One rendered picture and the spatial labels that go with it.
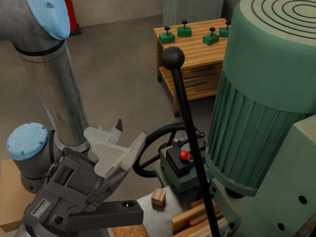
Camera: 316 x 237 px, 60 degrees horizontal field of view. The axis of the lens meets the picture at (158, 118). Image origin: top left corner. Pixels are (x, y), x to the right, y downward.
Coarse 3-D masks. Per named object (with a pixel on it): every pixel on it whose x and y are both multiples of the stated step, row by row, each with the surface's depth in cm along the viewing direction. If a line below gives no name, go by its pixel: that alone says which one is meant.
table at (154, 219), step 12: (156, 168) 92; (168, 180) 89; (168, 192) 83; (192, 192) 83; (144, 204) 80; (168, 204) 80; (180, 204) 80; (144, 216) 78; (156, 216) 78; (168, 216) 78; (108, 228) 76; (156, 228) 76; (168, 228) 76; (180, 228) 76
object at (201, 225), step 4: (196, 224) 72; (200, 224) 72; (204, 224) 72; (192, 228) 72; (196, 228) 72; (200, 228) 72; (180, 232) 71; (184, 232) 71; (188, 232) 71; (192, 232) 71; (176, 236) 70; (180, 236) 70; (184, 236) 70; (188, 236) 70
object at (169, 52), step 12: (168, 48) 39; (180, 48) 40; (168, 60) 38; (180, 60) 39; (180, 72) 40; (180, 84) 40; (180, 96) 41; (180, 108) 42; (192, 120) 42; (192, 132) 42; (192, 144) 42; (192, 156) 43; (204, 168) 44; (204, 180) 44; (204, 192) 44; (204, 204) 45; (216, 228) 46
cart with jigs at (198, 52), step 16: (160, 32) 222; (176, 32) 222; (192, 32) 222; (208, 32) 222; (224, 32) 214; (160, 48) 235; (192, 48) 206; (208, 48) 206; (224, 48) 206; (160, 64) 247; (192, 64) 192; (208, 64) 196; (160, 80) 259; (192, 80) 232; (208, 80) 232; (176, 96) 212; (192, 96) 221; (176, 112) 225
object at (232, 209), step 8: (216, 184) 66; (216, 192) 67; (224, 192) 64; (216, 200) 68; (224, 200) 64; (232, 200) 63; (240, 200) 63; (248, 200) 63; (224, 208) 65; (232, 208) 62; (240, 208) 62; (224, 216) 67; (232, 216) 63; (240, 216) 60
